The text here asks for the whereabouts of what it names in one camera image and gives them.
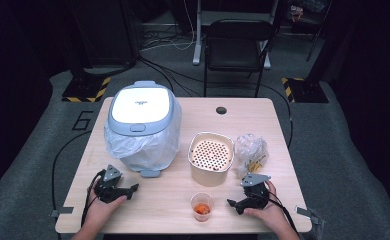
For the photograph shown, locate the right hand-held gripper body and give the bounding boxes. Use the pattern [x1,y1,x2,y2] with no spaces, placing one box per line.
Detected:
[240,172,272,210]

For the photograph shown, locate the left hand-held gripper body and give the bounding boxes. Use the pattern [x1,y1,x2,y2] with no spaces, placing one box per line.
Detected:
[93,164,128,204]

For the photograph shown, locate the beige perforated strainer basket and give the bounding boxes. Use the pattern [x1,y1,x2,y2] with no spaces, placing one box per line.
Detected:
[187,131,235,188]

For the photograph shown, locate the white plastic bin liner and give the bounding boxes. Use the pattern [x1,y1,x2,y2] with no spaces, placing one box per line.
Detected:
[103,105,183,173]

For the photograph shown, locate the clear plastic bag with wrappers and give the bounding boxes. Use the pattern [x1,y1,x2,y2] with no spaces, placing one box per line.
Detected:
[233,133,270,179]

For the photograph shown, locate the white and grey-blue trash can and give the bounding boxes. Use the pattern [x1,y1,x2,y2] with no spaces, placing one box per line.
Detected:
[106,80,183,179]

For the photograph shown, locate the person's left hand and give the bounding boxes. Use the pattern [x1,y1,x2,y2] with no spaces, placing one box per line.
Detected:
[82,185,128,232]

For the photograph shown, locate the person's right hand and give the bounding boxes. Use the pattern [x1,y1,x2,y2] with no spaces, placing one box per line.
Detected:
[243,179,289,232]

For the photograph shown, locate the black hazard-striped stand base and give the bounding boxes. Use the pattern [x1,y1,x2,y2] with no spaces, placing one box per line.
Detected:
[281,77,330,104]
[61,75,112,103]

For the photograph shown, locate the black folding chair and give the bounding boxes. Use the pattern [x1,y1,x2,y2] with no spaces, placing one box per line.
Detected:
[202,18,275,98]

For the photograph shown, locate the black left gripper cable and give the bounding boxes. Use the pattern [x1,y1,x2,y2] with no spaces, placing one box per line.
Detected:
[80,169,107,228]

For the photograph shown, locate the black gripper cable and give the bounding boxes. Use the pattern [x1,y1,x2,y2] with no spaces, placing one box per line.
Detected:
[265,190,299,235]
[80,169,107,228]

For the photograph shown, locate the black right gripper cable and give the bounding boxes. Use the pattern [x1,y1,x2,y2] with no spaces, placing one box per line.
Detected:
[265,190,299,235]

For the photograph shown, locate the grey metal table bracket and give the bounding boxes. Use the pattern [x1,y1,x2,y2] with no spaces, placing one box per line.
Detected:
[294,205,321,226]
[48,206,75,218]

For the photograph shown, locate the black floor cable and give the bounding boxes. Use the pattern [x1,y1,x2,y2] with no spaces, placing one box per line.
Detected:
[258,83,294,150]
[50,129,93,212]
[138,56,205,98]

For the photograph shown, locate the white floor cable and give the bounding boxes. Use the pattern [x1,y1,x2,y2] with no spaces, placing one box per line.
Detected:
[139,0,197,53]

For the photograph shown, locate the white metal desk frame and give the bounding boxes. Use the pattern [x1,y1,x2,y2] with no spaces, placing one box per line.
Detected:
[191,0,281,70]

